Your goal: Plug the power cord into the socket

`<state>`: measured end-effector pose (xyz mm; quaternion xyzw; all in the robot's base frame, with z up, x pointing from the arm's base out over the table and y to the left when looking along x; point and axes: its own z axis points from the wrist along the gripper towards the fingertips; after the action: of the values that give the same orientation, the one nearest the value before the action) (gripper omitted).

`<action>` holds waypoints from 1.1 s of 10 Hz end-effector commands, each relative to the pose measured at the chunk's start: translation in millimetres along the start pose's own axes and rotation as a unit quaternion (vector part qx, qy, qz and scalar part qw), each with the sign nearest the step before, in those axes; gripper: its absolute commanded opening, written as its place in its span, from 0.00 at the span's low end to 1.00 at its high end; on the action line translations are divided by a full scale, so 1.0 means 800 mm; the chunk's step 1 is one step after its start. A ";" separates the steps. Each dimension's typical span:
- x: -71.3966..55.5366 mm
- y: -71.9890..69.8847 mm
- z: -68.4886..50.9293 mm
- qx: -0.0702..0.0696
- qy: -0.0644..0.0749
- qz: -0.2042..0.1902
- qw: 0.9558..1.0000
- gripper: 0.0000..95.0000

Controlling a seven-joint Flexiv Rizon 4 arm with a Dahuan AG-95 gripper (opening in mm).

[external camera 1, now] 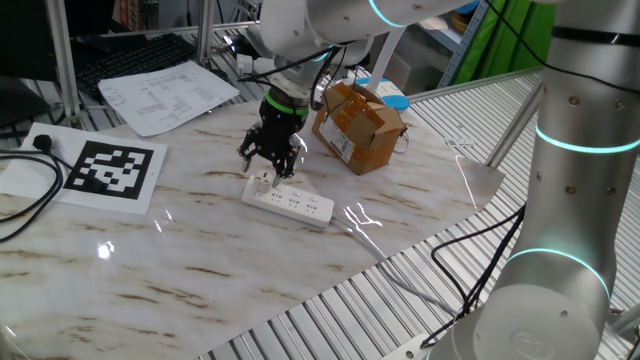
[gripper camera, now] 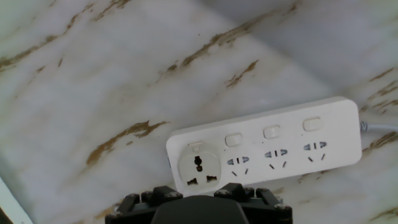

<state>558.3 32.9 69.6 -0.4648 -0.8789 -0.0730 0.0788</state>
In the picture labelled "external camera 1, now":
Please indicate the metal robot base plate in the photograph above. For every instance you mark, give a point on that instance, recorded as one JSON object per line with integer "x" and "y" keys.
{"x": 407, "y": 351}

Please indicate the aluminium frame crossbar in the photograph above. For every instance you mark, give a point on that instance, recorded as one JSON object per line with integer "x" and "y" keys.
{"x": 165, "y": 30}

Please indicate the green cloth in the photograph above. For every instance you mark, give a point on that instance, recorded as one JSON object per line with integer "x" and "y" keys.
{"x": 505, "y": 45}

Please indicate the paper sheet with fiducial marker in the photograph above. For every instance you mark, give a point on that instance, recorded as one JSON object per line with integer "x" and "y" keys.
{"x": 110, "y": 167}

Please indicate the white and blue desk lamp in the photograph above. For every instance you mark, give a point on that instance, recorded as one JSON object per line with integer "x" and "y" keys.
{"x": 395, "y": 102}

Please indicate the white label sticker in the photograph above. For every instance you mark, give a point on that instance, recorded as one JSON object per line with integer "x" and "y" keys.
{"x": 457, "y": 142}

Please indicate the glossy marble pattern mat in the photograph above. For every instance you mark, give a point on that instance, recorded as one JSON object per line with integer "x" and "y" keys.
{"x": 200, "y": 260}

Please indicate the taped brown cardboard box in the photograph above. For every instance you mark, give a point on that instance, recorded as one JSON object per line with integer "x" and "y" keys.
{"x": 370, "y": 135}

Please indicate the white plug adapter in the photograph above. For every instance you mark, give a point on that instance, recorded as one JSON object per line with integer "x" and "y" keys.
{"x": 261, "y": 182}

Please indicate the aluminium frame post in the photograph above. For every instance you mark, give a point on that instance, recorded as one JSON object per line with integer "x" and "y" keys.
{"x": 62, "y": 60}
{"x": 205, "y": 35}
{"x": 512, "y": 130}

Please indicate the white plastic pipe fitting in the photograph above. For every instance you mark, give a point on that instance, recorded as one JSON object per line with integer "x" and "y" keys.
{"x": 247, "y": 65}

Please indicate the white four-socket power strip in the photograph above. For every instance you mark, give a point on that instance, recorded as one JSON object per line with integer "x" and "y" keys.
{"x": 305, "y": 205}

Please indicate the black computer keyboard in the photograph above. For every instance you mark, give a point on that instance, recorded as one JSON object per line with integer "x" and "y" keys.
{"x": 135, "y": 57}

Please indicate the grey metal shelf rack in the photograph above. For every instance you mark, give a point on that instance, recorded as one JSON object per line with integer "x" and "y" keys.
{"x": 462, "y": 47}

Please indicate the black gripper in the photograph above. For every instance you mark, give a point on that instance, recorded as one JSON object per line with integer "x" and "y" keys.
{"x": 277, "y": 132}

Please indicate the stack of printed papers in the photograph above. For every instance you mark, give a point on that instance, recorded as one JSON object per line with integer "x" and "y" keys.
{"x": 165, "y": 97}

